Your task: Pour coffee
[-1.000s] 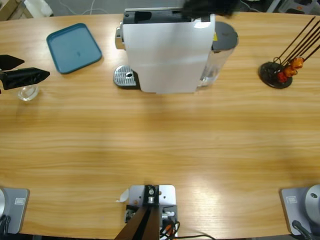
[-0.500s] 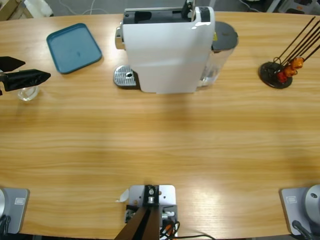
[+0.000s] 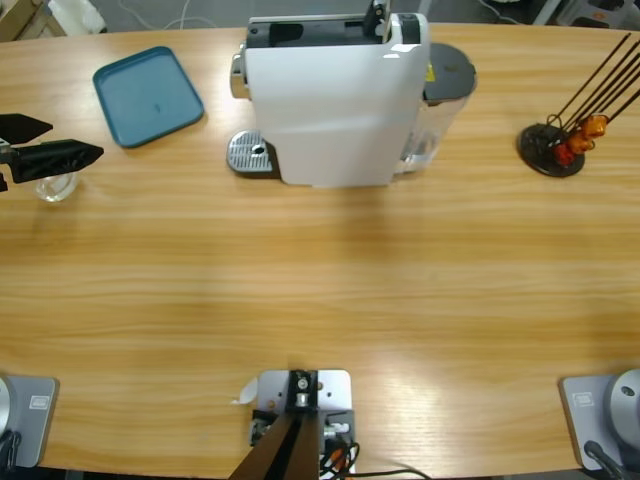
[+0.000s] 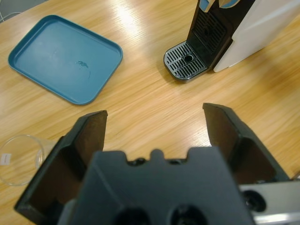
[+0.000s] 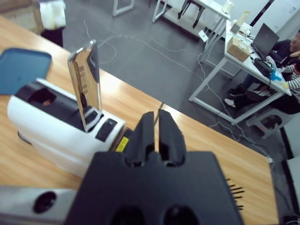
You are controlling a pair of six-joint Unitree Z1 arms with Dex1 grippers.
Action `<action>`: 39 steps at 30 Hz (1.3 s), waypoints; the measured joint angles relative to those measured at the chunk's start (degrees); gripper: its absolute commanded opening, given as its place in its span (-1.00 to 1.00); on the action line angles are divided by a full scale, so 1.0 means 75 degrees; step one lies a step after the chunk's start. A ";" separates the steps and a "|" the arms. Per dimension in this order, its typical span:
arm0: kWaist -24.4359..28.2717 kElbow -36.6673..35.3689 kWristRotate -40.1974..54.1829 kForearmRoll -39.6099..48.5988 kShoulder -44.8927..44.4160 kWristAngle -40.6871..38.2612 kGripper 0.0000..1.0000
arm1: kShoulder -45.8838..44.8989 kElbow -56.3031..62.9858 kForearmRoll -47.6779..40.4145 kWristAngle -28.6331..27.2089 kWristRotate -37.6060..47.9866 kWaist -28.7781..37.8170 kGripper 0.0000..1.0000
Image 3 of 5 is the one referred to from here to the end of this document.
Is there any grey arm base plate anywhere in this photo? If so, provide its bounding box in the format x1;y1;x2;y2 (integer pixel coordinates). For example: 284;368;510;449
558;374;640;472
0;375;61;469

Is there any white foam block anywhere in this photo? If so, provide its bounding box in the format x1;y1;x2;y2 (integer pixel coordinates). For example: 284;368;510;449
48;0;108;34

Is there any black capsule holder with rods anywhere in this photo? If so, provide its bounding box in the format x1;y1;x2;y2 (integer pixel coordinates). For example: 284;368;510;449
517;32;640;179

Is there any dark camera post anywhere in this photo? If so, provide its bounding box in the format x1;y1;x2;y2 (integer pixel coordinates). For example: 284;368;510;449
229;369;321;480

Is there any black base power cable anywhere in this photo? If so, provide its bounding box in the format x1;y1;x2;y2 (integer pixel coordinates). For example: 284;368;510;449
583;439;627;480
0;429;24;470

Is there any orange and black wire bundle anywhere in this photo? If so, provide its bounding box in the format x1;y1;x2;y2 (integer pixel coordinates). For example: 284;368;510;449
318;439;361;480

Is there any white capsule coffee machine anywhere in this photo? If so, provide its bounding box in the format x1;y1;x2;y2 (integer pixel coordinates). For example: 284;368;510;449
229;12;431;190

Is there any clear drinking glass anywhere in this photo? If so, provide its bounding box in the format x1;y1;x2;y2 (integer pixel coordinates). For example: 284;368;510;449
33;171;80;204

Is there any grey device orange button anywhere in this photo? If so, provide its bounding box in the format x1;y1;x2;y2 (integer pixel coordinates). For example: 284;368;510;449
557;0;634;30

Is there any white tape piece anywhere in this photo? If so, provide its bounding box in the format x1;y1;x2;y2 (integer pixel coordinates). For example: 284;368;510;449
229;377;260;406

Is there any white mounting block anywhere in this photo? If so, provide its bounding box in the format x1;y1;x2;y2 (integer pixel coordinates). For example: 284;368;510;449
255;368;357;475

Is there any clear water tank black lid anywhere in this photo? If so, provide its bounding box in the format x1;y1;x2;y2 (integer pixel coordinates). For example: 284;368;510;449
394;42;479;176

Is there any white furniture leg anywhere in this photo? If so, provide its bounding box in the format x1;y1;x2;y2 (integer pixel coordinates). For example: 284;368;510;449
530;0;564;26

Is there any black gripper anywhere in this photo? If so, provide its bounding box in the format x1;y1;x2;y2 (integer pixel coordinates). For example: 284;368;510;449
0;113;105;194

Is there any thin black cable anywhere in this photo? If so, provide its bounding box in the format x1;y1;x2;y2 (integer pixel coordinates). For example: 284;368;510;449
349;467;432;480

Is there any metal grate drip tray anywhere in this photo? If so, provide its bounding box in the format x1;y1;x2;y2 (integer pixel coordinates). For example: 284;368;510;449
226;130;282;180

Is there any brown cardboard box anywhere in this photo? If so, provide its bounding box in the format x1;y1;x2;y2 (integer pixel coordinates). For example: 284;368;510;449
0;0;46;42

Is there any grey coffee machine lever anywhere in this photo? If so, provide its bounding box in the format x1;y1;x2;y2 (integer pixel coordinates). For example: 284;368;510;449
362;0;392;40

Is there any white floor cable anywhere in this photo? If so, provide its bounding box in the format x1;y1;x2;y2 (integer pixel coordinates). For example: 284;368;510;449
118;0;217;32

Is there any teal plastic tray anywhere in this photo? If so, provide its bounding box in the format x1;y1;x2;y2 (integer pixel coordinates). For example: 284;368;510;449
92;45;206;150

